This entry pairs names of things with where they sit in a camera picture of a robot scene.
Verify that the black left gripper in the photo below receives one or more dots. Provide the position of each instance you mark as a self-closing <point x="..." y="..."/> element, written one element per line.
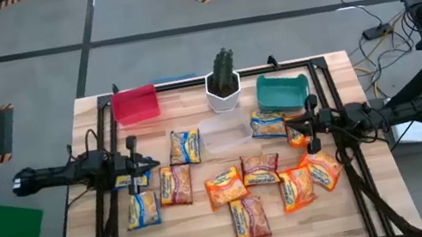
<point x="132" y="167"/>

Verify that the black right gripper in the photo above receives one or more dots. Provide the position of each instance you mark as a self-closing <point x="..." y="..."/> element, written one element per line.
<point x="314" y="124"/>

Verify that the orange Maruchan noodle packet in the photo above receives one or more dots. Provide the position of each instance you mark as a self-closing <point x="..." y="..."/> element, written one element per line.
<point x="297" y="189"/>
<point x="322" y="170"/>
<point x="296" y="138"/>
<point x="226" y="187"/>

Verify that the blue Maruchan noodle packet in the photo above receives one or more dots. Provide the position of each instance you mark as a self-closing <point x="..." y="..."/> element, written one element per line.
<point x="142" y="210"/>
<point x="183" y="147"/>
<point x="121" y="182"/>
<point x="266" y="125"/>

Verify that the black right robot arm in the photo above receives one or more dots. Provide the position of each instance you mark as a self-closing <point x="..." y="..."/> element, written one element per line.
<point x="401" y="113"/>

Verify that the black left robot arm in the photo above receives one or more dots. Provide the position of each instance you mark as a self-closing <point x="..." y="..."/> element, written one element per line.
<point x="56" y="177"/>

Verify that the teal plastic bin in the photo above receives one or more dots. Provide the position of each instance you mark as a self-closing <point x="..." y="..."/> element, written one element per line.
<point x="280" y="93"/>

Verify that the red plastic bin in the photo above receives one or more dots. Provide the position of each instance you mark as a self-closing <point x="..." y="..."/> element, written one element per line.
<point x="135" y="106"/>

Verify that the clear plastic bin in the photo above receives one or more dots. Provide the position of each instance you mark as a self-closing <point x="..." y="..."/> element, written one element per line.
<point x="224" y="133"/>

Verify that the green cactus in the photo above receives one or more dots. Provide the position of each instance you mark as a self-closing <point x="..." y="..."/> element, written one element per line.
<point x="223" y="68"/>

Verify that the white paper sheet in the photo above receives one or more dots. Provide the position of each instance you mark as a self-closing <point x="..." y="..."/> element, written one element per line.
<point x="414" y="135"/>

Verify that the black power strip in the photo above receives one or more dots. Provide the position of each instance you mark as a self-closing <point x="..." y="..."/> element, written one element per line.
<point x="376" y="31"/>

